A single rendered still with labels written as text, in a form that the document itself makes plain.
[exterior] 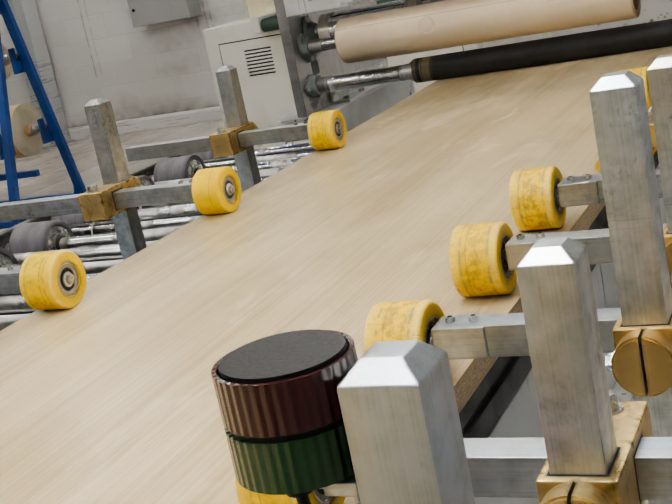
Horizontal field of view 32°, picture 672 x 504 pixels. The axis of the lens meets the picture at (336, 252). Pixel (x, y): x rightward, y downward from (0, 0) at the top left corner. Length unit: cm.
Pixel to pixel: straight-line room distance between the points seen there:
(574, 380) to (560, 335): 3
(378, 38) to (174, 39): 778
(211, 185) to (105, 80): 941
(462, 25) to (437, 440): 268
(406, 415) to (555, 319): 26
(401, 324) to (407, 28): 216
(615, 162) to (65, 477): 55
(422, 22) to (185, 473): 225
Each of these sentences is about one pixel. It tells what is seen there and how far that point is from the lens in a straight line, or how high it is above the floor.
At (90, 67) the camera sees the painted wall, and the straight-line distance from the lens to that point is 1145.
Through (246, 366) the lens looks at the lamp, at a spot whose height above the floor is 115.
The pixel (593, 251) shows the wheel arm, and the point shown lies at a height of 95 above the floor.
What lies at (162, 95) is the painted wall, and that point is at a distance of 1108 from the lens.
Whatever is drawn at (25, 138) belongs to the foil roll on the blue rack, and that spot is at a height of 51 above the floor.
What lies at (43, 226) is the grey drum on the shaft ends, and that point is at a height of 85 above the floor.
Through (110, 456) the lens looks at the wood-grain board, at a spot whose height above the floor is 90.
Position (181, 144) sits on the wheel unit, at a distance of 260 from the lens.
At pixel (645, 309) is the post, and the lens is 95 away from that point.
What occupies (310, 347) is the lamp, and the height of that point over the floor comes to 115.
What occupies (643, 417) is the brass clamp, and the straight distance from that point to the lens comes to 80.
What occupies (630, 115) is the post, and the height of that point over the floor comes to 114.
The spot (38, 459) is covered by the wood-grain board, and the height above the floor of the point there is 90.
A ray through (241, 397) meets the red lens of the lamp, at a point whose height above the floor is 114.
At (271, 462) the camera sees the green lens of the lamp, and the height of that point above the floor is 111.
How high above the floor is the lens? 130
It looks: 14 degrees down
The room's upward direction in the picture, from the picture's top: 12 degrees counter-clockwise
